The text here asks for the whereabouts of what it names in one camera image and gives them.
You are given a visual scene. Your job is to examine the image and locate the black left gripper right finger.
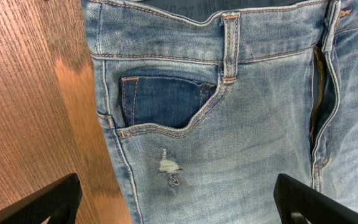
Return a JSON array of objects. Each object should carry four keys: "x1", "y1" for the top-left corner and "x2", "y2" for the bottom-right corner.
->
[{"x1": 273, "y1": 174, "x2": 358, "y2": 224}]

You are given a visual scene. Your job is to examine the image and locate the light blue denim jeans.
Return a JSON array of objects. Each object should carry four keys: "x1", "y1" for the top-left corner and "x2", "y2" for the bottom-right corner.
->
[{"x1": 82, "y1": 0, "x2": 358, "y2": 223}]

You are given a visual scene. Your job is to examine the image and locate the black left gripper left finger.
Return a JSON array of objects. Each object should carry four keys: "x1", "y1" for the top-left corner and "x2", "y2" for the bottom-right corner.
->
[{"x1": 0, "y1": 173, "x2": 82, "y2": 224}]

